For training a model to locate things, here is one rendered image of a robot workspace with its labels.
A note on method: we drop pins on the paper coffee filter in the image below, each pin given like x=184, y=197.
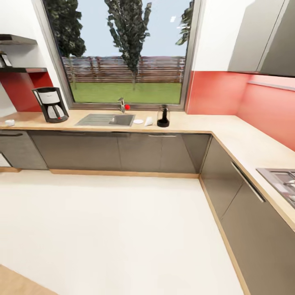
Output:
x=149, y=121

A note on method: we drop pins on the dishwasher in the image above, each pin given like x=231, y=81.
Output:
x=19, y=150

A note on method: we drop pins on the countertop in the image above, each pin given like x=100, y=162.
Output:
x=250, y=149
x=179, y=122

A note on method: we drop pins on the bottle of coffee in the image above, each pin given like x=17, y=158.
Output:
x=4, y=60

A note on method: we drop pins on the coffee maker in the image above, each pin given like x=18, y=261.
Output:
x=51, y=103

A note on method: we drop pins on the electric kettle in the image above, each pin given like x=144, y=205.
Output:
x=163, y=119

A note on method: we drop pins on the coffee cup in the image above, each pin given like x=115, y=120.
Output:
x=10, y=122

